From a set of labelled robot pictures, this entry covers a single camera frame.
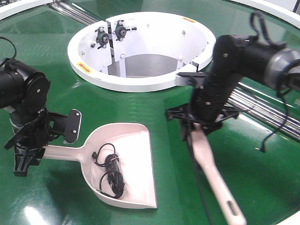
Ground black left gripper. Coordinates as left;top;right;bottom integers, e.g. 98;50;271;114
4;109;68;176

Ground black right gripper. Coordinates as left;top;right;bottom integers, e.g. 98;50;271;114
166;104;240;141

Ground beige plastic dustpan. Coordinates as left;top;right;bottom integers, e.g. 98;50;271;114
44;123;158;209

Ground beige hand broom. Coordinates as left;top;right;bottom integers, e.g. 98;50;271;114
190;123;247;225

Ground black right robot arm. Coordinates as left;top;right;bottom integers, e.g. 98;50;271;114
166;35;300;134

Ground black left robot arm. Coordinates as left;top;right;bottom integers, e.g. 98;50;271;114
0;58;67;177

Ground steel rollers right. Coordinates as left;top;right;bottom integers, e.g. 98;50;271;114
227;82;300;142

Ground steel rollers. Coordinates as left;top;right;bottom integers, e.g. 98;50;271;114
48;0;99;26
227;82;300;142

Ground orange sticker rear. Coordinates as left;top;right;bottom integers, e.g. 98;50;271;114
182;17;196;23

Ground orange arrow sticker front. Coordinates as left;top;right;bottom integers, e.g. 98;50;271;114
77;62;92;74

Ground white outer rim right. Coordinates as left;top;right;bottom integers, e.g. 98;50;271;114
232;0;300;29

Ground white rim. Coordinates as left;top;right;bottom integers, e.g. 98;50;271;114
0;0;53;20
232;0;300;29

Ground white outer rim left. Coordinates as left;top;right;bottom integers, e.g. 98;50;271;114
0;0;53;20

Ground steel rollers top left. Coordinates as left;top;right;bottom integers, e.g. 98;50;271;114
48;0;99;26

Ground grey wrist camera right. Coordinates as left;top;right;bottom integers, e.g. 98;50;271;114
175;72;207;88

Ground black flat ribbon cable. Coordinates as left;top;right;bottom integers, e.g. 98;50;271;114
249;11;288;51

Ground white central ring housing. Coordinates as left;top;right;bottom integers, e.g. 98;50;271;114
67;12;216;92

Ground right black bearing mount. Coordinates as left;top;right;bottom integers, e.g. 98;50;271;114
113;20;137;41

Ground black bearing mount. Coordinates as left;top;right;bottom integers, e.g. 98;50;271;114
113;20;137;41
95;27;110;49

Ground left black bearing mount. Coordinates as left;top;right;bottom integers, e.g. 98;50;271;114
95;27;110;49

